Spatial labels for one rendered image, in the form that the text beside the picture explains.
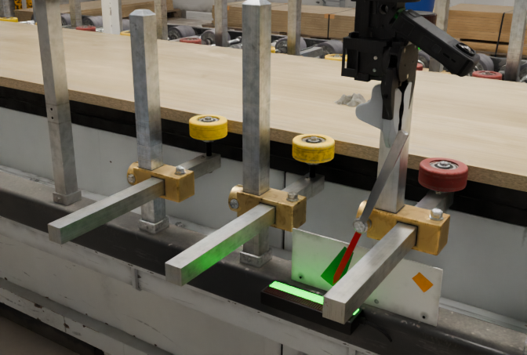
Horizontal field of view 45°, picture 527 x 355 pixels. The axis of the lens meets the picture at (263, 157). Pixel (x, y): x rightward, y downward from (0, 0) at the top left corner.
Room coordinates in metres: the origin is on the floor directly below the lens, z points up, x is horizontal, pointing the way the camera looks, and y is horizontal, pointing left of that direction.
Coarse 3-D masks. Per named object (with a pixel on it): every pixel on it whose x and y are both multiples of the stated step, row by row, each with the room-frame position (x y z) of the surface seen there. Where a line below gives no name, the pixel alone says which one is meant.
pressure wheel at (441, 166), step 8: (424, 160) 1.03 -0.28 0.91; (432, 160) 1.03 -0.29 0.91; (440, 160) 1.03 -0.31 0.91; (448, 160) 1.03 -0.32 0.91; (456, 160) 1.03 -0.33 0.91; (424, 168) 0.99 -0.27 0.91; (432, 168) 0.98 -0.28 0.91; (440, 168) 0.99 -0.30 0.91; (448, 168) 0.99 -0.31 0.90; (456, 168) 0.98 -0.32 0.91; (464, 168) 0.98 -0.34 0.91; (424, 176) 0.99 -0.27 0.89; (432, 176) 0.97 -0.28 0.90; (440, 176) 0.97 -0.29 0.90; (448, 176) 0.96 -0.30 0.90; (456, 176) 0.97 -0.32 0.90; (464, 176) 0.98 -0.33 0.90; (424, 184) 0.98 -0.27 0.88; (432, 184) 0.97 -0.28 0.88; (440, 184) 0.97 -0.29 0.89; (448, 184) 0.96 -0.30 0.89; (456, 184) 0.97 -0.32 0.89; (464, 184) 0.98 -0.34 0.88
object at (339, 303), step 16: (432, 192) 0.99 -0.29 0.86; (448, 192) 0.99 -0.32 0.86; (432, 208) 0.92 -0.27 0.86; (400, 224) 0.87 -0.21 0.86; (384, 240) 0.81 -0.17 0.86; (400, 240) 0.81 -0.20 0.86; (368, 256) 0.76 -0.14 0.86; (384, 256) 0.76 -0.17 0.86; (400, 256) 0.80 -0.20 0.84; (352, 272) 0.72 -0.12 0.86; (368, 272) 0.72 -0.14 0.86; (384, 272) 0.75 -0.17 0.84; (336, 288) 0.68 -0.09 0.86; (352, 288) 0.68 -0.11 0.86; (368, 288) 0.71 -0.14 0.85; (336, 304) 0.65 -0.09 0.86; (352, 304) 0.67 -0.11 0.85; (336, 320) 0.65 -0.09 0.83
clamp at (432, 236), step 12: (372, 216) 0.90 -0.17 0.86; (384, 216) 0.89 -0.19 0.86; (396, 216) 0.88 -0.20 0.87; (408, 216) 0.87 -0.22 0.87; (420, 216) 0.87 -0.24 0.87; (444, 216) 0.87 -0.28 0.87; (372, 228) 0.90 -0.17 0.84; (384, 228) 0.89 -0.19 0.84; (420, 228) 0.86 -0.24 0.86; (432, 228) 0.85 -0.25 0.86; (444, 228) 0.86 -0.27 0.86; (420, 240) 0.85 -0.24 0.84; (432, 240) 0.85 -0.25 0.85; (444, 240) 0.86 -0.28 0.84; (432, 252) 0.84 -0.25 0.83
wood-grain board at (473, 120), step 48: (0, 48) 2.15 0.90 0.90; (96, 48) 2.16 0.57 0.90; (192, 48) 2.18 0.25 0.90; (96, 96) 1.50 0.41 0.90; (192, 96) 1.49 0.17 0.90; (240, 96) 1.49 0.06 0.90; (288, 96) 1.50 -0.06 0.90; (336, 96) 1.50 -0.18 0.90; (432, 96) 1.51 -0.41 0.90; (480, 96) 1.51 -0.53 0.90; (336, 144) 1.16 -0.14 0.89; (432, 144) 1.13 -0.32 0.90; (480, 144) 1.13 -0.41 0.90
